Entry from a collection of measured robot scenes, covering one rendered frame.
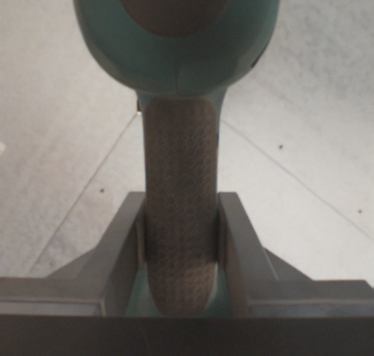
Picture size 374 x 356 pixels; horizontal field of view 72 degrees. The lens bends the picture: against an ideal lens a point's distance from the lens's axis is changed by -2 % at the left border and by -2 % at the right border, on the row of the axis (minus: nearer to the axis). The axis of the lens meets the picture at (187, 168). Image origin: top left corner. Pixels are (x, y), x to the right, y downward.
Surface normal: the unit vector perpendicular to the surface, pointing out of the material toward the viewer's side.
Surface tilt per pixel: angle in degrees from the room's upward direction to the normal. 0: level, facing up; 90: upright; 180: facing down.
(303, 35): 90
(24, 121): 90
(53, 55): 90
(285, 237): 90
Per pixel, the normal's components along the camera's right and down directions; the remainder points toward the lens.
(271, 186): -0.01, 0.28
